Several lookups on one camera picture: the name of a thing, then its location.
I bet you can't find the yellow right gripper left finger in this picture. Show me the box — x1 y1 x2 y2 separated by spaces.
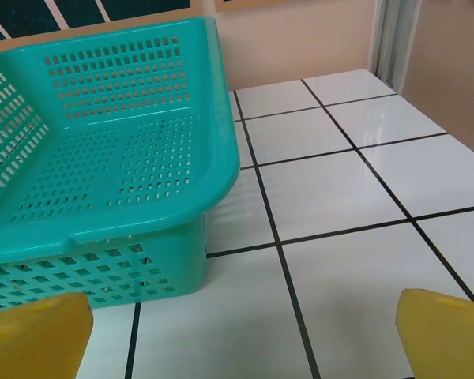
0 292 95 379

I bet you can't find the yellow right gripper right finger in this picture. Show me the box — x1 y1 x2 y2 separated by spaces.
394 288 474 379

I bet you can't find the teal plastic basket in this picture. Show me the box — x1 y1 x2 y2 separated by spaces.
0 17 241 315

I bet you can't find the aluminium frame post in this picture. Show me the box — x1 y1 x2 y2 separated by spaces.
367 0 418 92

